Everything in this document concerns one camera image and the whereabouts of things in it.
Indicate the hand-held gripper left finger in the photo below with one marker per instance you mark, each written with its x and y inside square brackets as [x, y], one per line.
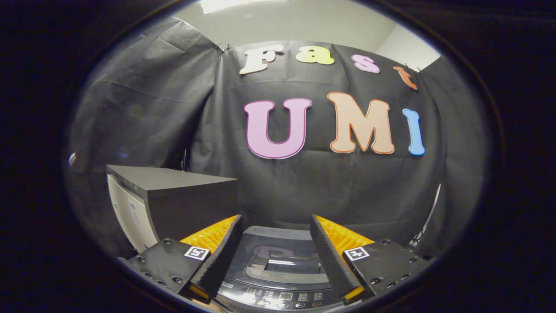
[223, 254]

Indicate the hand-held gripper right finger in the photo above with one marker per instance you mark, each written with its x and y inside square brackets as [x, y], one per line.
[328, 256]

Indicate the grey washing machine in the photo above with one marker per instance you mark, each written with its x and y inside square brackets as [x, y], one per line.
[278, 298]

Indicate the dark and beige cabinet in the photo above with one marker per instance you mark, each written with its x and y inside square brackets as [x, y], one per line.
[191, 204]

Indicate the black backdrop cloth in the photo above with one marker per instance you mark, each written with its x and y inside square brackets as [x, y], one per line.
[304, 187]

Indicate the light stand tripod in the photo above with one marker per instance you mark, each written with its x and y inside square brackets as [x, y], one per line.
[418, 237]

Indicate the backdrop stand pole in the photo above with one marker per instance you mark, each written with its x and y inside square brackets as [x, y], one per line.
[185, 158]

